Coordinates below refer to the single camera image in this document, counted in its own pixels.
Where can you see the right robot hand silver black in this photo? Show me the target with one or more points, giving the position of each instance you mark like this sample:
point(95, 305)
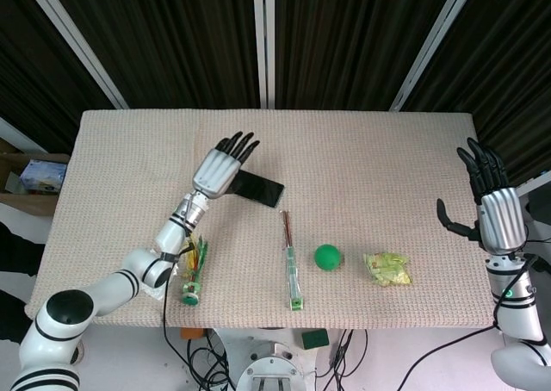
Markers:
point(501, 219)

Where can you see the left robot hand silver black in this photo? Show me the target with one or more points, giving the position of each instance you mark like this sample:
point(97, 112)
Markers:
point(213, 171)

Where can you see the blue-backed smartphone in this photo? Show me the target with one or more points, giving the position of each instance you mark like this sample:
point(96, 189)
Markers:
point(260, 190)

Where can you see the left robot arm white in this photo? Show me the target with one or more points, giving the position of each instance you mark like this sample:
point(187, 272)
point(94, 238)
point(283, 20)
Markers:
point(107, 287)

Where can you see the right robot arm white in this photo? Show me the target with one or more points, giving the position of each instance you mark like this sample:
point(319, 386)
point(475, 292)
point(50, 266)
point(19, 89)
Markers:
point(523, 318)

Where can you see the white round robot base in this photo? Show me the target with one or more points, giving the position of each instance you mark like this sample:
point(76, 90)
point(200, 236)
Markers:
point(269, 365)

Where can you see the brown wooden chopstick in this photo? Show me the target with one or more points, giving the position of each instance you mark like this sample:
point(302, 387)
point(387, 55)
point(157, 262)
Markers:
point(285, 229)
point(289, 229)

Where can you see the green yellow feather shuttlecock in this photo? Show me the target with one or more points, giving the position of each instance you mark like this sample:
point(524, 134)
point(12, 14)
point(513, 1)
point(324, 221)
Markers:
point(196, 274)

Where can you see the light green snack bag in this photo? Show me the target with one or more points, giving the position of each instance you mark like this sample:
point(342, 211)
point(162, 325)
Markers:
point(387, 269)

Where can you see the beige waffle table cloth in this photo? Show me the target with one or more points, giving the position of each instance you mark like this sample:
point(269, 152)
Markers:
point(344, 171)

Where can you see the clear plastic bag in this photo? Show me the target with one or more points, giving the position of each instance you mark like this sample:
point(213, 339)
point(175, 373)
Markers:
point(151, 293)

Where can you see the dark pleated curtain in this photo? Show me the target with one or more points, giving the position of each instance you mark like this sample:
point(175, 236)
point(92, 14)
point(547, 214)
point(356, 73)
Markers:
point(181, 38)

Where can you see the green foam ball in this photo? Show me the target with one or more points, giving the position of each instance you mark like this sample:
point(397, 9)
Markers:
point(327, 257)

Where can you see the blue tissue pack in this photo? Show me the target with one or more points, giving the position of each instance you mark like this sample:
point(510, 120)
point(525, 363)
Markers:
point(43, 175)

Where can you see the brown cardboard box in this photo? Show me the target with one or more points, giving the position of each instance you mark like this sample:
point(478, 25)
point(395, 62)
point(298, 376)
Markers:
point(26, 201)

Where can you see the green sponge block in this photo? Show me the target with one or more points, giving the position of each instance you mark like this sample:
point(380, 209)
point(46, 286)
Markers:
point(314, 339)

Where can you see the white upright frame post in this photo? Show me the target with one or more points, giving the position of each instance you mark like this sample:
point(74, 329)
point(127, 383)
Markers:
point(264, 42)

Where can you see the white slanted frame post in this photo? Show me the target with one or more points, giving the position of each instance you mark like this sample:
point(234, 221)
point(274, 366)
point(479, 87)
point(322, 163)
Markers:
point(430, 46)
point(82, 46)

